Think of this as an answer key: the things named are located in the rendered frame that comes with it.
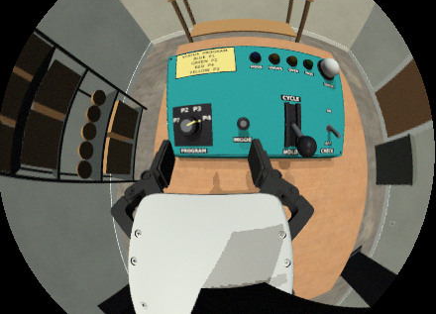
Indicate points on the teal control console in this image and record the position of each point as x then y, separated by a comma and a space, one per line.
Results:
210, 92

